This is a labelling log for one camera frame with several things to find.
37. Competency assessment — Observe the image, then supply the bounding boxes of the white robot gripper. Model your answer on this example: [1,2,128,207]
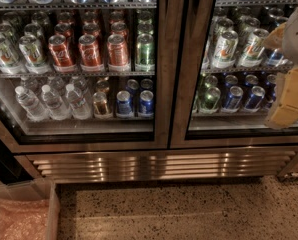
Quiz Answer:
[265,7,298,129]

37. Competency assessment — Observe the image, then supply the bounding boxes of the glass fridge door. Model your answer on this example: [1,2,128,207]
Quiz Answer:
[171,0,298,149]
[0,0,183,154]

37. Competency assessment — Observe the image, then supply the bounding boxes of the right door blue can middle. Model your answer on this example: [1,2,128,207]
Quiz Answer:
[243,86,265,111]

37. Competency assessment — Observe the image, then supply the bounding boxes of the right door silver blue can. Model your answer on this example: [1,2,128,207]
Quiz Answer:
[265,49,285,67]

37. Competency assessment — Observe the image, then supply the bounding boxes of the right door blue can left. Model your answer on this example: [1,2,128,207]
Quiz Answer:
[221,86,244,113]

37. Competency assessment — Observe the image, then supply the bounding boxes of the door 7up can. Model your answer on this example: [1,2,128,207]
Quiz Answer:
[237,28,269,67]
[212,30,238,69]

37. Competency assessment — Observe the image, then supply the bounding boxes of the right door left 7up can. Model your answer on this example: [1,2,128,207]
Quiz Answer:
[212,30,238,69]

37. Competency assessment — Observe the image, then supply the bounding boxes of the right door green can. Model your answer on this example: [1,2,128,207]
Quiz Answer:
[199,86,221,114]

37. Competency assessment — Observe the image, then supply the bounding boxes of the steel fridge bottom grille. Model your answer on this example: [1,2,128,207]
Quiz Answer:
[16,145,298,184]

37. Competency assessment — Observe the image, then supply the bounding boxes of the right blue pepsi can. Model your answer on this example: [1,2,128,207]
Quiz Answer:
[139,90,154,117]

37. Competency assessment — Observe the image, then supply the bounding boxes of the blue pepsi can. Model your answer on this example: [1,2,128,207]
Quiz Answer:
[139,90,154,117]
[116,90,134,118]

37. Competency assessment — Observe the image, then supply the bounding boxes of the front green soda can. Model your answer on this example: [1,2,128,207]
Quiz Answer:
[135,34,155,72]

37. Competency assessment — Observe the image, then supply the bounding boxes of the left blue pepsi can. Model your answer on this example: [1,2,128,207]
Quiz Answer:
[116,90,134,118]

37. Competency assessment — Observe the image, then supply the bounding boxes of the front right red cola can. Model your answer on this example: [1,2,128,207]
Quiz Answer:
[107,34,131,72]

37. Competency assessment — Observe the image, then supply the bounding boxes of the red cola can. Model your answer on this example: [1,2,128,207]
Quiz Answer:
[107,34,131,72]
[78,34,104,72]
[48,35,76,73]

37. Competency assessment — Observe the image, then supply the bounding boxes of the gold drink can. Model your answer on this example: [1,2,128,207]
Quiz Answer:
[93,91,112,118]

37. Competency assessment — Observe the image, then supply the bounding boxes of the front middle red cola can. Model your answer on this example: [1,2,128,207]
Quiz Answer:
[78,34,104,72]

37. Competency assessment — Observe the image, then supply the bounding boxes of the right water bottle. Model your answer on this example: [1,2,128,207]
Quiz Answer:
[66,84,91,120]

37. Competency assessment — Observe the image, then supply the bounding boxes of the water bottle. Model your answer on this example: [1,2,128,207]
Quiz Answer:
[66,84,91,120]
[41,85,71,121]
[15,86,49,122]

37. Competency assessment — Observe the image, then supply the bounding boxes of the middle water bottle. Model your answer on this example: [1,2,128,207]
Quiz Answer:
[41,85,71,121]

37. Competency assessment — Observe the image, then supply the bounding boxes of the front left red cola can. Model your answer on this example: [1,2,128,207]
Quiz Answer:
[48,35,76,73]

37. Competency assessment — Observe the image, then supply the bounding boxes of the left water bottle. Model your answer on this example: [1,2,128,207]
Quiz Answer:
[15,86,49,122]

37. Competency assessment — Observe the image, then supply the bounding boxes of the clear plastic bin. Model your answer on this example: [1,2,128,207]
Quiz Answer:
[0,178,60,240]

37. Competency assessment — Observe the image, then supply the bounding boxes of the front left 7up can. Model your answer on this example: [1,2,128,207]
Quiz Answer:
[0,36,24,75]

